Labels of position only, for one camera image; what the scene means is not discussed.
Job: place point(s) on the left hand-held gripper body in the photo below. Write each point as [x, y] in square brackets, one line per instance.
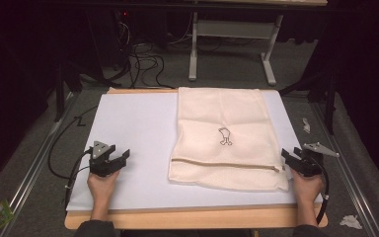
[100, 166]

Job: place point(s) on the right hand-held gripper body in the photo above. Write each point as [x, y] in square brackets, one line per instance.
[311, 164]

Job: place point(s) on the cream zippered laundry bag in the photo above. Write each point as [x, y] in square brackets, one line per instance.
[223, 108]

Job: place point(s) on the person's left hand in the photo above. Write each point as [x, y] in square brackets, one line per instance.
[101, 187]

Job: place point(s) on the person's right hand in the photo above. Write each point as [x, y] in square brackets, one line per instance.
[306, 189]

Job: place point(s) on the small crumpled white paper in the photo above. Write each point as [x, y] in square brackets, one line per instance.
[306, 125]

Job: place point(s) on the white table mat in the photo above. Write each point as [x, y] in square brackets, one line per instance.
[135, 125]

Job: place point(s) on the black stand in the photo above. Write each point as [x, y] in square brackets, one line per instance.
[59, 95]
[330, 105]

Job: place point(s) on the crumpled white tissue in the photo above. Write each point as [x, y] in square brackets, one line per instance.
[351, 222]

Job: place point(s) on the metal floor rail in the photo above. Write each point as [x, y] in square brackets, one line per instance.
[348, 184]
[29, 177]

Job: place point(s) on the white desk frame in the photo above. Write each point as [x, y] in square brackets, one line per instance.
[233, 29]

